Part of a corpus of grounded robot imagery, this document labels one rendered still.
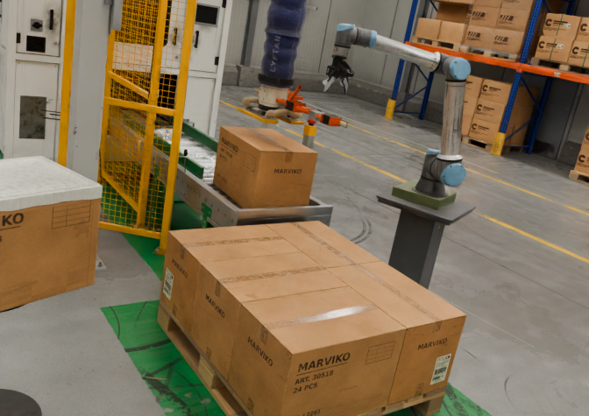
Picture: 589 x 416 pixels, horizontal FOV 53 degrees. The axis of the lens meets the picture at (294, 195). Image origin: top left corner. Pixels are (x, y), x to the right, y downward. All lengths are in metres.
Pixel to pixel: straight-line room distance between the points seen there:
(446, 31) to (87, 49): 9.18
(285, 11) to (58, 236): 1.99
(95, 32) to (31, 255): 1.72
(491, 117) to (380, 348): 8.90
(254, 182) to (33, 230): 1.65
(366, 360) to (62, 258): 1.26
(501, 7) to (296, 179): 8.15
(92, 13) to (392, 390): 2.51
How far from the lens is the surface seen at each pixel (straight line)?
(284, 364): 2.30
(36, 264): 2.22
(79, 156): 3.70
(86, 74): 3.60
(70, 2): 4.08
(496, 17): 11.32
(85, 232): 2.28
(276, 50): 3.62
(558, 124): 11.94
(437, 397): 3.08
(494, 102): 11.18
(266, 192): 3.52
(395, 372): 2.73
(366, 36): 3.25
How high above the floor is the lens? 1.72
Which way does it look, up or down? 17 degrees down
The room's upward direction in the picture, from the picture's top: 10 degrees clockwise
